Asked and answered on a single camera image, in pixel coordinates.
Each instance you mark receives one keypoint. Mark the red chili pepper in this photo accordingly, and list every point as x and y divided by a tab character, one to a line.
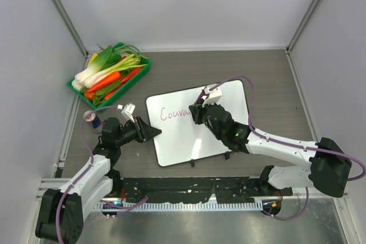
123	81

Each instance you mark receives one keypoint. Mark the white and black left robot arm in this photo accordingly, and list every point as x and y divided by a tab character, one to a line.
63	210

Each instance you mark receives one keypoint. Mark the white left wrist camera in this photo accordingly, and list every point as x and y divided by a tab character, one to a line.
127	111

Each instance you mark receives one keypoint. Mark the green bok choy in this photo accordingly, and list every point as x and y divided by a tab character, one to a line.
106	58

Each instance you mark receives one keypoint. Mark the red and blue drink can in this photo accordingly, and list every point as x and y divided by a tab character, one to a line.
93	120

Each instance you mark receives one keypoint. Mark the yellow pepper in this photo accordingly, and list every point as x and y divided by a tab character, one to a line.
93	56

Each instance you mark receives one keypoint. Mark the green plastic tray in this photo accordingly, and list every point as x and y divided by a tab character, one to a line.
124	50

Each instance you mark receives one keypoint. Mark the white slotted cable duct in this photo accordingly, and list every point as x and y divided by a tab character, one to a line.
209	206

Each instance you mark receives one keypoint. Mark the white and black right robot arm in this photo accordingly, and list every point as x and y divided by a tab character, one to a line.
321	165

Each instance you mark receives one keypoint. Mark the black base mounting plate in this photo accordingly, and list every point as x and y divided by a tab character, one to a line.
194	190

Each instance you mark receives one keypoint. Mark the white marker with pink cap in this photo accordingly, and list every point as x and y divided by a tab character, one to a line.
201	97

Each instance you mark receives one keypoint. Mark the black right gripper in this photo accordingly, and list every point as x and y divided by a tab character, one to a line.
198	110

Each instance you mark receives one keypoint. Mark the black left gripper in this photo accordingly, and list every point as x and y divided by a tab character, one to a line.
144	132

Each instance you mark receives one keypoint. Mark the orange carrot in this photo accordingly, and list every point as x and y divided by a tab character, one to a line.
105	81

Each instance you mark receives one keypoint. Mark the green spinach leaves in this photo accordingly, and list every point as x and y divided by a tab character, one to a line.
99	94

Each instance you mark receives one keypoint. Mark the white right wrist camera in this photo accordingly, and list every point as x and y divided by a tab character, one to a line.
212	95

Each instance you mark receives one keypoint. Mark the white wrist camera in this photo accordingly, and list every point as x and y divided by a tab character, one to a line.
127	111
212	95

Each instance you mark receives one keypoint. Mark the white and green leek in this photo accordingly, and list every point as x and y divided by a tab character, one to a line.
93	74

